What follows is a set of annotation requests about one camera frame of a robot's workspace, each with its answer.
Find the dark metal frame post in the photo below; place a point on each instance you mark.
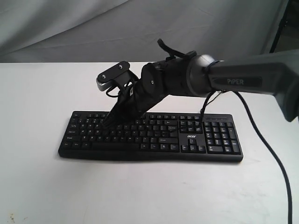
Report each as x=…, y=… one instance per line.
x=287, y=31

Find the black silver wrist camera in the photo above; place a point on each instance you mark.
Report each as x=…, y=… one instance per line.
x=118, y=76

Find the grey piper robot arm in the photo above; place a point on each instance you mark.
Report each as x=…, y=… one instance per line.
x=275, y=74

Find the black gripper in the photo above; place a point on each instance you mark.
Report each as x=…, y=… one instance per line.
x=137, y=99

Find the grey backdrop cloth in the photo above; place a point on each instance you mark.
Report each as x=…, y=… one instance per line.
x=40, y=31

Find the black acer keyboard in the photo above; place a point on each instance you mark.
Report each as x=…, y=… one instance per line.
x=156, y=136

